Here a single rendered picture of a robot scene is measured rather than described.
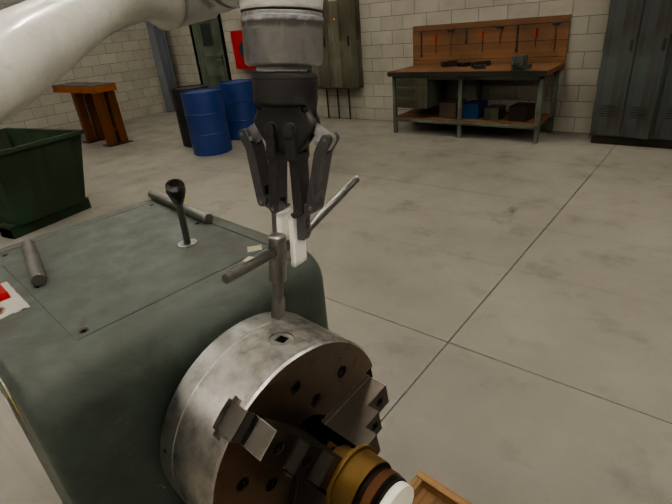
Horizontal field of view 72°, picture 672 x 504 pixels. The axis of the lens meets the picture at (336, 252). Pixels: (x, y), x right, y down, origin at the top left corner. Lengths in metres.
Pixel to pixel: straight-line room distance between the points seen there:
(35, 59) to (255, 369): 0.39
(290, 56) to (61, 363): 0.47
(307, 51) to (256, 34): 0.05
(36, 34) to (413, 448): 1.93
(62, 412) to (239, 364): 0.21
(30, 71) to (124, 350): 0.39
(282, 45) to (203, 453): 0.47
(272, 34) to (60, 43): 0.19
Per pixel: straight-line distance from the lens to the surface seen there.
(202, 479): 0.63
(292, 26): 0.52
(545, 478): 2.09
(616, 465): 2.22
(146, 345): 0.68
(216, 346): 0.66
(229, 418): 0.60
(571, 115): 7.08
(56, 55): 0.45
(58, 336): 0.75
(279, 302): 0.60
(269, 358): 0.61
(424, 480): 0.88
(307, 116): 0.54
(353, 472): 0.62
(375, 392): 0.72
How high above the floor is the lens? 1.61
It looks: 27 degrees down
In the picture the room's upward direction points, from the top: 6 degrees counter-clockwise
